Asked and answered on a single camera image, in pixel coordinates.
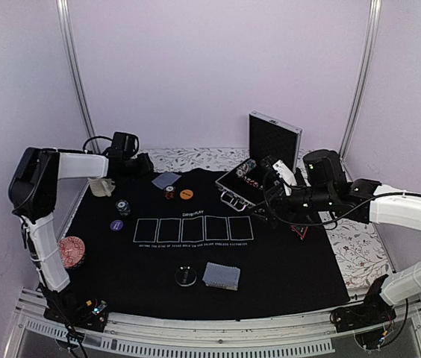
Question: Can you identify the right aluminium frame post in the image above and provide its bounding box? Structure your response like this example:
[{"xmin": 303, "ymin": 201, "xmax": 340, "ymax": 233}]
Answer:
[{"xmin": 339, "ymin": 0, "xmax": 382, "ymax": 161}]

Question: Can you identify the floral white tablecloth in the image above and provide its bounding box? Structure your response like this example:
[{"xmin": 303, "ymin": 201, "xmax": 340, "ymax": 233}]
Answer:
[{"xmin": 146, "ymin": 147, "xmax": 394, "ymax": 298}]

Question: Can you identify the orange black 100 chip stack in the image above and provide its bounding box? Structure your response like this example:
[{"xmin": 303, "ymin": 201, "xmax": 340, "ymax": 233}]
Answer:
[{"xmin": 164, "ymin": 186, "xmax": 175, "ymax": 200}]

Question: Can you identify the left poker chip row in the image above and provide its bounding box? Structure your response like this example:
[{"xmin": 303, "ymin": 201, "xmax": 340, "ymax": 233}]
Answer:
[{"xmin": 235, "ymin": 159, "xmax": 257, "ymax": 178}]

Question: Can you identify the red black triangle card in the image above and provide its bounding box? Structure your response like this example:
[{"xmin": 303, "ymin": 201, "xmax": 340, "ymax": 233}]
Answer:
[{"xmin": 291, "ymin": 225, "xmax": 308, "ymax": 240}]

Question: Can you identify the aluminium frame post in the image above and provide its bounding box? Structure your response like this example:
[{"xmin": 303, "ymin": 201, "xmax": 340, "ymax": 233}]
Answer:
[
  {"xmin": 339, "ymin": 0, "xmax": 382, "ymax": 161},
  {"xmin": 56, "ymin": 0, "xmax": 96, "ymax": 138}
]

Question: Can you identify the small green circuit board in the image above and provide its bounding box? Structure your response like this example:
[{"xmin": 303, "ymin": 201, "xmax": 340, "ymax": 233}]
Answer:
[{"xmin": 85, "ymin": 299, "xmax": 107, "ymax": 315}]

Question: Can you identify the cream ceramic mug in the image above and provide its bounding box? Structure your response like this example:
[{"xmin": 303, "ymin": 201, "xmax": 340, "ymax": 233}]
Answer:
[{"xmin": 87, "ymin": 178, "xmax": 115, "ymax": 198}]

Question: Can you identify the left aluminium frame post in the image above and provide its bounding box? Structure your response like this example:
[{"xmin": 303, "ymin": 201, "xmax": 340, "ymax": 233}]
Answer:
[{"xmin": 56, "ymin": 0, "xmax": 96, "ymax": 138}]

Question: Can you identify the red dice row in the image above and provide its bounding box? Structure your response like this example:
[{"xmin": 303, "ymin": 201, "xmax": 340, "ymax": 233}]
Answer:
[{"xmin": 245, "ymin": 177, "xmax": 263, "ymax": 190}]

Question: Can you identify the single blue playing card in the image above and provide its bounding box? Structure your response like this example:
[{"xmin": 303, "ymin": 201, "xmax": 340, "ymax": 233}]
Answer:
[{"xmin": 152, "ymin": 172, "xmax": 181, "ymax": 189}]

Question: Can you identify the orange big blind button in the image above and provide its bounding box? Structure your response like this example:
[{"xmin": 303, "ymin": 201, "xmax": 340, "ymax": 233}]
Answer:
[{"xmin": 179, "ymin": 189, "xmax": 194, "ymax": 200}]

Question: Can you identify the blue green 50 chip stack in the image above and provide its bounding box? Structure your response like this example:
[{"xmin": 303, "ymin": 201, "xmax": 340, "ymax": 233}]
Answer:
[{"xmin": 116, "ymin": 200, "xmax": 131, "ymax": 216}]

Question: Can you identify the aluminium poker chip case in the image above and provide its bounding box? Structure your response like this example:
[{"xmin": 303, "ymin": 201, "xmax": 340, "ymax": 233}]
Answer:
[{"xmin": 216, "ymin": 111, "xmax": 302, "ymax": 212}]

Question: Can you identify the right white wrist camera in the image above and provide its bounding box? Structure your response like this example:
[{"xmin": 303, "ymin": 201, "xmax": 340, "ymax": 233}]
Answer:
[{"xmin": 261, "ymin": 155, "xmax": 297, "ymax": 197}]

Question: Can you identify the black poker table mat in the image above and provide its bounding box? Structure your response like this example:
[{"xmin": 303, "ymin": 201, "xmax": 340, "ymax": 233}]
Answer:
[{"xmin": 67, "ymin": 169, "xmax": 349, "ymax": 320}]

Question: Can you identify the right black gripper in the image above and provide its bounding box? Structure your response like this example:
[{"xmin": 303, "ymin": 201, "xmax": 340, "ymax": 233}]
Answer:
[{"xmin": 247, "ymin": 181, "xmax": 334, "ymax": 229}]

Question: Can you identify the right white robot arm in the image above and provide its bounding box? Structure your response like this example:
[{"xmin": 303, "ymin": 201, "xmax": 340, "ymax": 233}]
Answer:
[{"xmin": 261, "ymin": 149, "xmax": 421, "ymax": 325}]

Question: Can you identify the clear dealer button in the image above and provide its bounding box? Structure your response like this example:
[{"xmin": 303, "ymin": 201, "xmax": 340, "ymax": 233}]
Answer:
[{"xmin": 174, "ymin": 266, "xmax": 197, "ymax": 287}]

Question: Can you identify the red patterned round tin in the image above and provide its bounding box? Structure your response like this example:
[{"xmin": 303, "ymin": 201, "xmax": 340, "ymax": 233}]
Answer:
[{"xmin": 58, "ymin": 236, "xmax": 86, "ymax": 270}]

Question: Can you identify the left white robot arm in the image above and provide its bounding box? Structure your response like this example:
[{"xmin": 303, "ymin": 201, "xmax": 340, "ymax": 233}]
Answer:
[{"xmin": 8, "ymin": 132, "xmax": 154, "ymax": 292}]

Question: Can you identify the purple small blind button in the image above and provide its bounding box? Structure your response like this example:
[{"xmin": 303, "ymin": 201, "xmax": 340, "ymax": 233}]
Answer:
[{"xmin": 110, "ymin": 219, "xmax": 124, "ymax": 232}]

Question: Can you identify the blue playing card deck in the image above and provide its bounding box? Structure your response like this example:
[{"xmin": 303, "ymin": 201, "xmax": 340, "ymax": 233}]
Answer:
[{"xmin": 202, "ymin": 263, "xmax": 240, "ymax": 291}]

